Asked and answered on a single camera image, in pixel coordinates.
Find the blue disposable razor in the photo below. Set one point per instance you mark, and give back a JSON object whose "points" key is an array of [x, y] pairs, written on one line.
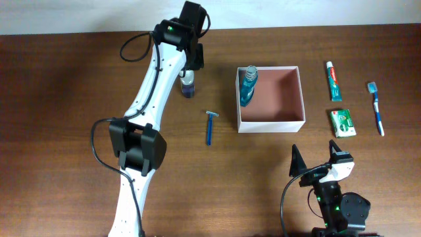
{"points": [[211, 115]]}

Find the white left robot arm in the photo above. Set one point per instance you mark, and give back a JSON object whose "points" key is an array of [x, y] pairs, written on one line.
{"points": [[136, 140]]}

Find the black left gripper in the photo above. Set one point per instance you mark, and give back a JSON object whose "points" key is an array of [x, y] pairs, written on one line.
{"points": [[197, 56]]}

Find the clear spray bottle blue liquid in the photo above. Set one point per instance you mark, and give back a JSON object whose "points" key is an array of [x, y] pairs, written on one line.
{"points": [[187, 83]]}

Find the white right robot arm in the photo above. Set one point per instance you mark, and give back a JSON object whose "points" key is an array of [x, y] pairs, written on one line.
{"points": [[344, 214]]}

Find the green white toothpaste tube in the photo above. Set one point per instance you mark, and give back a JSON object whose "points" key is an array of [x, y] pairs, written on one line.
{"points": [[334, 87]]}

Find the white cardboard box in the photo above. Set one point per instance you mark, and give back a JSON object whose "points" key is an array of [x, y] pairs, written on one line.
{"points": [[277, 104]]}

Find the green soap bar packet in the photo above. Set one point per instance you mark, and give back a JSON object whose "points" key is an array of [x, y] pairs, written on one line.
{"points": [[342, 123]]}

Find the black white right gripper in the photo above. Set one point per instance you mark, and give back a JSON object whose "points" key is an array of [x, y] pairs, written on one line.
{"points": [[316, 176]]}

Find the blue white toothbrush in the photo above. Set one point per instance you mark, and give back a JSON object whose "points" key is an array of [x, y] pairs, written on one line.
{"points": [[372, 88]]}

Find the teal mouthwash bottle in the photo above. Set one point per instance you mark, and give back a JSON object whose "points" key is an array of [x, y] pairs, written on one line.
{"points": [[248, 85]]}

